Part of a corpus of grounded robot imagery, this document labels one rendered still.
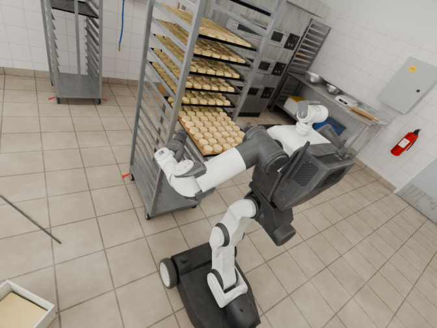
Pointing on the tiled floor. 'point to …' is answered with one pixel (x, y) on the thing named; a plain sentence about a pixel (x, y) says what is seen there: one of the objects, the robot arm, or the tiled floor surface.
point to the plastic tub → (23, 308)
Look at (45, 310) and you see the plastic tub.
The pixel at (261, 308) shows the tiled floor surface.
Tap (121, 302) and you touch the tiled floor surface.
